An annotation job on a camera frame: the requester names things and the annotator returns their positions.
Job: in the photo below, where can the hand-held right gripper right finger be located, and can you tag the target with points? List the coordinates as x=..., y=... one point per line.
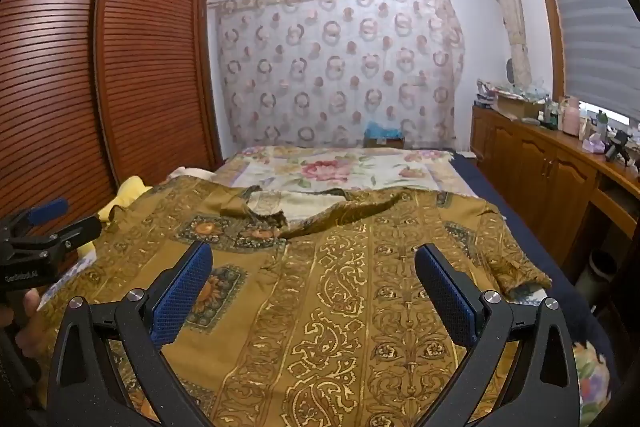
x=445, y=292

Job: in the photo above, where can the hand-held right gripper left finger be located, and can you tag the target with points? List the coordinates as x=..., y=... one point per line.
x=182, y=292

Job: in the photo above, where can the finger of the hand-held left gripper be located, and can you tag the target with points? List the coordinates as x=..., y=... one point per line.
x=75, y=232
x=47, y=210

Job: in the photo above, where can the mustard patterned shirt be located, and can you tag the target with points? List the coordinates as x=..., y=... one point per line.
x=325, y=282

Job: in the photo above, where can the person's left hand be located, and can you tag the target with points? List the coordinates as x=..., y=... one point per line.
x=29, y=304

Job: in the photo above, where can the navy bed sheet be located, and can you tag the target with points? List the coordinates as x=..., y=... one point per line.
x=525, y=227

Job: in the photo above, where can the floral bed blanket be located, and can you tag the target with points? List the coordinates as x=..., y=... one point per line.
x=350, y=172

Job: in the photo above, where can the grey trash can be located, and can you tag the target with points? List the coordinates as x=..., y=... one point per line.
x=602, y=267

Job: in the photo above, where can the wooden sideboard cabinet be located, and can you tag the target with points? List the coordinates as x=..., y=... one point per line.
x=545, y=167

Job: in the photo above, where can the brown louvered wooden wardrobe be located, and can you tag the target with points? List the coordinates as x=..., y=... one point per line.
x=140, y=57

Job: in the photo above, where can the open cardboard box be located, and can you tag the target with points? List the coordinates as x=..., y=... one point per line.
x=517, y=107

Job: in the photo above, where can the dark bottles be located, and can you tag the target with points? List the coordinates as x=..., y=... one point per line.
x=550, y=114

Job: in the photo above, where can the pink tissue packet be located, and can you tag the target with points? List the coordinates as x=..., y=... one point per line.
x=595, y=144

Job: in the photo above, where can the pink bottle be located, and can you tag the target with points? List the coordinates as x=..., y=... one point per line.
x=570, y=119

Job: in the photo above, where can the small black tripod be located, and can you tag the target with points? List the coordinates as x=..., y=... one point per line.
x=620, y=147

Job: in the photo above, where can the white bottle green cap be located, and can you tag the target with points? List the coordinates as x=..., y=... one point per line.
x=602, y=122

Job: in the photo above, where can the tied beige lace curtain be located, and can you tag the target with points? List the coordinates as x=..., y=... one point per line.
x=515, y=17

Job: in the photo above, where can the grey window blind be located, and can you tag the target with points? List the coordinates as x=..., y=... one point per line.
x=595, y=22

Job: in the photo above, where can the wooden window frame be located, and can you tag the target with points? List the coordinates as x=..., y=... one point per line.
x=547, y=7

